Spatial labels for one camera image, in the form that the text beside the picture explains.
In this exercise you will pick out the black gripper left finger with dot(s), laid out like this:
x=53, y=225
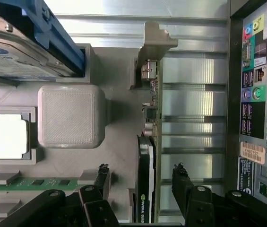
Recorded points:
x=100, y=212

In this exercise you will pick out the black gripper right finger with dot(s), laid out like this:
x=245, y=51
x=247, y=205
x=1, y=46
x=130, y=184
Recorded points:
x=199, y=208

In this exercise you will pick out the green RAM stick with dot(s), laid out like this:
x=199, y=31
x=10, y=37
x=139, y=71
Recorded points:
x=29, y=184

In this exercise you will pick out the grey printed parts rack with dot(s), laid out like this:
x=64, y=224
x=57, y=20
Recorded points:
x=67, y=118

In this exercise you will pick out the silver CPU chip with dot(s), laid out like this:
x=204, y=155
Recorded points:
x=6, y=137

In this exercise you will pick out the silver hard disk drive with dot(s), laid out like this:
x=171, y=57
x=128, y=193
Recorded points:
x=10, y=54

